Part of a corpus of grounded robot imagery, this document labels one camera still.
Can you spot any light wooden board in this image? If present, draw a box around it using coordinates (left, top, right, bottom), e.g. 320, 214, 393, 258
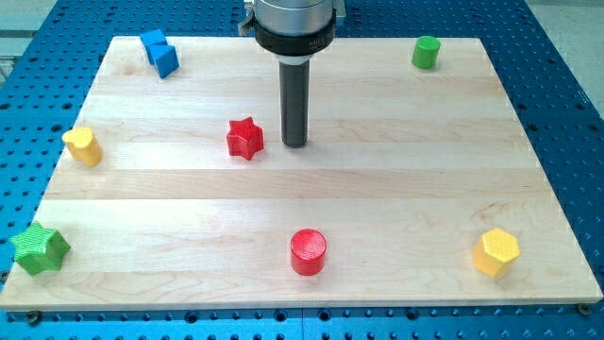
1, 36, 602, 311

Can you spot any yellow hexagon block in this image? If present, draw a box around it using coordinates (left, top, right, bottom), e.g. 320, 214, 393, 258
472, 228, 520, 277

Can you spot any green cylinder block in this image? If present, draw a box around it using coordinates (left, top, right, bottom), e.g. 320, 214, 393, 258
411, 36, 441, 69

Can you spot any red star block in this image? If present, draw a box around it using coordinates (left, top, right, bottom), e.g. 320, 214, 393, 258
226, 117, 264, 161

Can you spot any yellow heart block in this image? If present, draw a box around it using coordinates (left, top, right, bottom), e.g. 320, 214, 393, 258
62, 127, 103, 167

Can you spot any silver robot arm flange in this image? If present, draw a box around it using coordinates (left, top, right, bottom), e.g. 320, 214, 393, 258
238, 0, 346, 66

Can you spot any blue perforated metal table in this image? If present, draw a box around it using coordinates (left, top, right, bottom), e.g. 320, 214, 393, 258
1, 0, 603, 339

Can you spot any green star block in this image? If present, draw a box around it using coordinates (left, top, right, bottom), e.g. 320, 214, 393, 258
9, 221, 71, 276

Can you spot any red cylinder block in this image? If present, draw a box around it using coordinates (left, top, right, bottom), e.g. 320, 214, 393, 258
290, 229, 327, 276

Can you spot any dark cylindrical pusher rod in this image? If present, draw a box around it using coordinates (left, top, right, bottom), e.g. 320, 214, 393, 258
279, 60, 310, 148

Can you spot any blue cube block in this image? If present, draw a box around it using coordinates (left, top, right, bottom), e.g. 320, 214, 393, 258
140, 29, 167, 64

